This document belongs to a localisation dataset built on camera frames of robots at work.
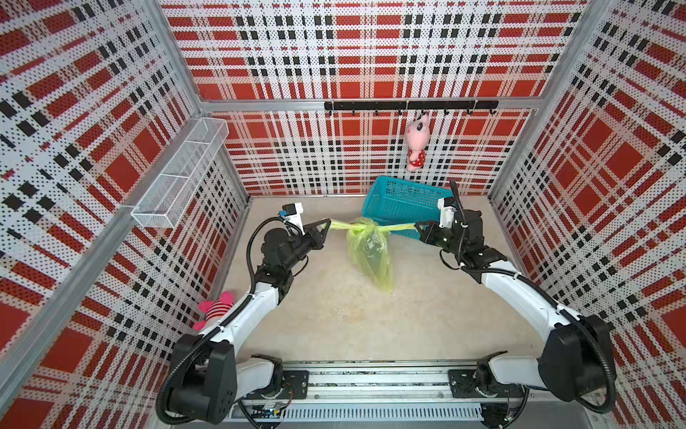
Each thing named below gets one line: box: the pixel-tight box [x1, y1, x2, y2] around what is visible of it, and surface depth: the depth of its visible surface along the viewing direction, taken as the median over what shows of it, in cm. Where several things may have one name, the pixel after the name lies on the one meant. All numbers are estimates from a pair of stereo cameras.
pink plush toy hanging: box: [404, 113, 431, 173], surface depth 95 cm
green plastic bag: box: [328, 217, 417, 292], surface depth 83 cm
